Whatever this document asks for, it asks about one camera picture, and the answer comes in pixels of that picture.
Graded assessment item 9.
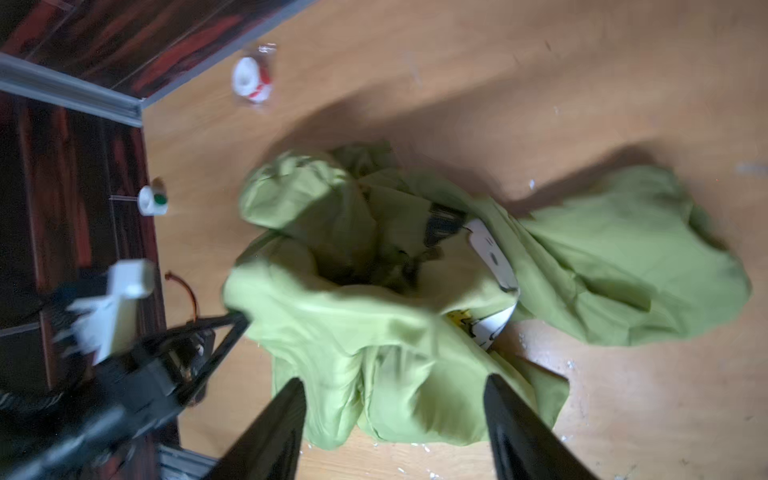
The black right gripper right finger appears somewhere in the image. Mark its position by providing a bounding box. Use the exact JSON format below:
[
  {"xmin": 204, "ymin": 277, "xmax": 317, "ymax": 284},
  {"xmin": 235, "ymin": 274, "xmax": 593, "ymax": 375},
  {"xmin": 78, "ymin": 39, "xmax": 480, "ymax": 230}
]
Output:
[{"xmin": 483, "ymin": 374, "xmax": 596, "ymax": 480}]

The white red tape roll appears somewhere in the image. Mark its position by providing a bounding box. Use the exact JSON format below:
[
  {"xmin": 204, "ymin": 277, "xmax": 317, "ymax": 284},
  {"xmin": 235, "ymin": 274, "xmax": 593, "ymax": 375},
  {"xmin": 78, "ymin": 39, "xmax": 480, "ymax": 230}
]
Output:
[{"xmin": 231, "ymin": 43, "xmax": 277, "ymax": 106}]

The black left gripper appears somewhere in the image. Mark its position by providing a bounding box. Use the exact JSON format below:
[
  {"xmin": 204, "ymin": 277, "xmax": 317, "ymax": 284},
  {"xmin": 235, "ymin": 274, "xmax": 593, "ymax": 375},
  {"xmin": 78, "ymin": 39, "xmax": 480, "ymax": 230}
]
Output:
[{"xmin": 95, "ymin": 311, "xmax": 249, "ymax": 432}]

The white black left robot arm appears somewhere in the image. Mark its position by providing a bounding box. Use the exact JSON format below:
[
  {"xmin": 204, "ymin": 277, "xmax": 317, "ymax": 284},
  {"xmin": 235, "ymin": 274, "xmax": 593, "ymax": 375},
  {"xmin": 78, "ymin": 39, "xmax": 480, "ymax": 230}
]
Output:
[{"xmin": 1, "ymin": 259, "xmax": 248, "ymax": 479}]

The small white green-dot cap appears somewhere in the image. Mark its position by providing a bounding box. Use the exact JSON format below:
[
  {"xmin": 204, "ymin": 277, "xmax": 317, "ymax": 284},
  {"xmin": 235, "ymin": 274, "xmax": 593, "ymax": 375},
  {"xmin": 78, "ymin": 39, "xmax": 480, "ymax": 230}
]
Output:
[{"xmin": 137, "ymin": 178, "xmax": 169, "ymax": 217}]

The green Snoopy zip jacket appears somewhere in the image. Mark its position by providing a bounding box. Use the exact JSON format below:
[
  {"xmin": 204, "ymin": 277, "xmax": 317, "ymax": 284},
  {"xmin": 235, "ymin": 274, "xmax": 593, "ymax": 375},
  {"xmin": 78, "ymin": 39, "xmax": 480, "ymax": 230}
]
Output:
[{"xmin": 222, "ymin": 143, "xmax": 752, "ymax": 450}]

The aluminium corner post left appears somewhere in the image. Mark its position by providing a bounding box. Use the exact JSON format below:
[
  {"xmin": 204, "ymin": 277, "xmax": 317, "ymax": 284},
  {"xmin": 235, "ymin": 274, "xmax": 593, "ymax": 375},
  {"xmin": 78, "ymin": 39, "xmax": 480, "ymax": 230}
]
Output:
[{"xmin": 0, "ymin": 52, "xmax": 145, "ymax": 128}]

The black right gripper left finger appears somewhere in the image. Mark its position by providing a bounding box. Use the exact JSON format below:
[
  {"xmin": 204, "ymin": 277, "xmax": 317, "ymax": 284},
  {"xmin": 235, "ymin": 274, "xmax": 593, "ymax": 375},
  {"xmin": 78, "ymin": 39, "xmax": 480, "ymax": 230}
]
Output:
[{"xmin": 205, "ymin": 378, "xmax": 307, "ymax": 480}]

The black circuit board with wires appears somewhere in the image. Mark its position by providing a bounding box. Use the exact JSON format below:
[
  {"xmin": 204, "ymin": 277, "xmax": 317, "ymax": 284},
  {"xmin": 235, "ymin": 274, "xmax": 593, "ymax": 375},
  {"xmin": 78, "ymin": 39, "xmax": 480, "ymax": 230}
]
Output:
[{"xmin": 164, "ymin": 271, "xmax": 200, "ymax": 322}]

